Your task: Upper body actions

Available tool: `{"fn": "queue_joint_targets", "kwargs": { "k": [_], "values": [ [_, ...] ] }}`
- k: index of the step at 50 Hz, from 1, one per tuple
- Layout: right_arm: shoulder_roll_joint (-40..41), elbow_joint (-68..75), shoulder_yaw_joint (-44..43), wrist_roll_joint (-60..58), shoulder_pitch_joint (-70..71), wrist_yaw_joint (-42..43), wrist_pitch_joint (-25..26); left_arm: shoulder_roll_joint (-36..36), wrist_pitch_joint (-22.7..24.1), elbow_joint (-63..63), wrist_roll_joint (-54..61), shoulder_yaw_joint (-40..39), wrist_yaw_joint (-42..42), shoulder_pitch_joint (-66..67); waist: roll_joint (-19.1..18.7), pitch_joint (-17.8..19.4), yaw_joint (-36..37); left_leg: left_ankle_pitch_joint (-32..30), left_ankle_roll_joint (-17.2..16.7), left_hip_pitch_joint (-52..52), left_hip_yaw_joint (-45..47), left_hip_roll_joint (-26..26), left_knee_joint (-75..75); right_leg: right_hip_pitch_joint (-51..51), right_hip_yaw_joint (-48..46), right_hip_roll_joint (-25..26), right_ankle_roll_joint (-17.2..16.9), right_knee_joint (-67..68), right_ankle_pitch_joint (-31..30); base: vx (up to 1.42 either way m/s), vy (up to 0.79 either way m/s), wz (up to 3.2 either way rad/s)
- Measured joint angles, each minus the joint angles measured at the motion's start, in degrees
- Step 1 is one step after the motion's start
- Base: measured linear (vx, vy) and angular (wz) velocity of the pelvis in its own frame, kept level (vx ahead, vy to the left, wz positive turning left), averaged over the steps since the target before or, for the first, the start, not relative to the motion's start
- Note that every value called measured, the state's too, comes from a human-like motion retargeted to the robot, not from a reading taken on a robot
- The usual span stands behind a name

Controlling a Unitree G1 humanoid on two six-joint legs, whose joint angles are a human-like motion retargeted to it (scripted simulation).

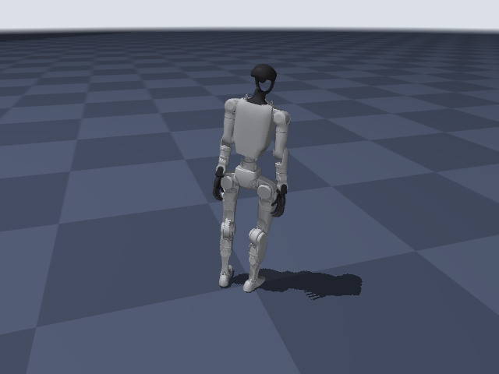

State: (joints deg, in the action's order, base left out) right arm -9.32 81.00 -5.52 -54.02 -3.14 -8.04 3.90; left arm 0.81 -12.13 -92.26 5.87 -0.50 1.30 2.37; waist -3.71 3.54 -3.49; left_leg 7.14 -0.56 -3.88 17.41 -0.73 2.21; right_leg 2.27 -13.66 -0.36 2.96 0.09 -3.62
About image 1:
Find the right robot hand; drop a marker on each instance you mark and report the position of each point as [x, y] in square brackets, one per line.
[279, 210]

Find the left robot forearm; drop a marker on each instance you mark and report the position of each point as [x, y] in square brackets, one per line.
[224, 156]

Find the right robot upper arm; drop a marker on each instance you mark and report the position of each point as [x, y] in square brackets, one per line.
[281, 119]

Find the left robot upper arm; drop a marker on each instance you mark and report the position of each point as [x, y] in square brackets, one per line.
[229, 120]

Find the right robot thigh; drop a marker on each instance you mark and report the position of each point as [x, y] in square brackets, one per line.
[266, 190]

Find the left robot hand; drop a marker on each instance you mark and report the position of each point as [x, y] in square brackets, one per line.
[217, 183]

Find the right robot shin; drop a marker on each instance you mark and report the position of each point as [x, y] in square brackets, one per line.
[256, 255]

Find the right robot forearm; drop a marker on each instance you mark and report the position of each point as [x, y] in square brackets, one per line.
[281, 170]

